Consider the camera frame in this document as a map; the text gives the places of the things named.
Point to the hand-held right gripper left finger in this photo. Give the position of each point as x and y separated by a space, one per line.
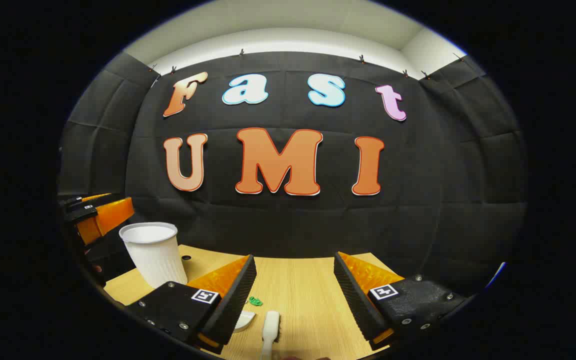
235 300

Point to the green paper trash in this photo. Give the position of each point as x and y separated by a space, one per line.
254 301

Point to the white ribbed cup garbage bin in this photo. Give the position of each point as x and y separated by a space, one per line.
155 260

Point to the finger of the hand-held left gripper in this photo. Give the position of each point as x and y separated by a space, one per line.
110 217
99 199

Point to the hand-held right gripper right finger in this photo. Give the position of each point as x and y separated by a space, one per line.
355 300

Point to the wooden desktop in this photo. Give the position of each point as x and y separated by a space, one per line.
298 290

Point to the white plastic dustpan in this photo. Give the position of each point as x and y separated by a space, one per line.
244 320

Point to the black backdrop cloth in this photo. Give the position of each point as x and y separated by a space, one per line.
293 225

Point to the small white broom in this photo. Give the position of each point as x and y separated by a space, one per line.
270 327

